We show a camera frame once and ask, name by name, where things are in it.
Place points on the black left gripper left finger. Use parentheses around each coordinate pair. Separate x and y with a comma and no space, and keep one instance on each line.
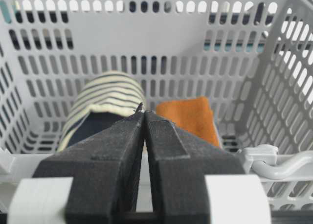
(105,169)

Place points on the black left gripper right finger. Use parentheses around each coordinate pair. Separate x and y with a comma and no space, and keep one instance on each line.
(178,163)

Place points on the orange cloth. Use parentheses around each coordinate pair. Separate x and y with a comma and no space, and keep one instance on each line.
(193,115)

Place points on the cream navy striped cloth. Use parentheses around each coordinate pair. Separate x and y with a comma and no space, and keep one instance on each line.
(111,92)

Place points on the grey plastic shopping basket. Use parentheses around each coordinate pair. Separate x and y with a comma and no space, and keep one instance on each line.
(253,60)

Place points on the grey basket handle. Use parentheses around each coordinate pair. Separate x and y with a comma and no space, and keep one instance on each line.
(265,161)

